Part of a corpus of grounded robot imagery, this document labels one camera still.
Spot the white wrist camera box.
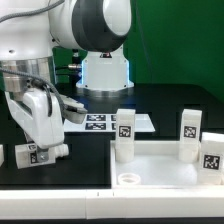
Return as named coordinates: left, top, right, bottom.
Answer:
left=61, top=95, right=87, bottom=124

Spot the white fence bar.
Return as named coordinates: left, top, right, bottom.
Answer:
left=0, top=145, right=4, bottom=167
left=0, top=187, right=224, bottom=220

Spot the white marker tag sheet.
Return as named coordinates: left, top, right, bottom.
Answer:
left=64, top=114, right=155, bottom=133

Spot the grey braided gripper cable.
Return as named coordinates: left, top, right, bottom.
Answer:
left=0, top=0, right=68, bottom=118

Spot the white left fence bar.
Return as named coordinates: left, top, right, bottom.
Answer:
left=0, top=145, right=4, bottom=167

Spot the black cable bundle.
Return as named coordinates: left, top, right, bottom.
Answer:
left=54, top=63, right=83, bottom=84

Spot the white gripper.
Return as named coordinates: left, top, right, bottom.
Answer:
left=5, top=89, right=64, bottom=163

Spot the white front fence bar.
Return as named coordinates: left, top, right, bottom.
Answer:
left=0, top=187, right=224, bottom=220

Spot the white square table top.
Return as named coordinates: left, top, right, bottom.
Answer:
left=110, top=141, right=224, bottom=189

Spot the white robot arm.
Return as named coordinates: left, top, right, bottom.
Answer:
left=0, top=0, right=131, bottom=168

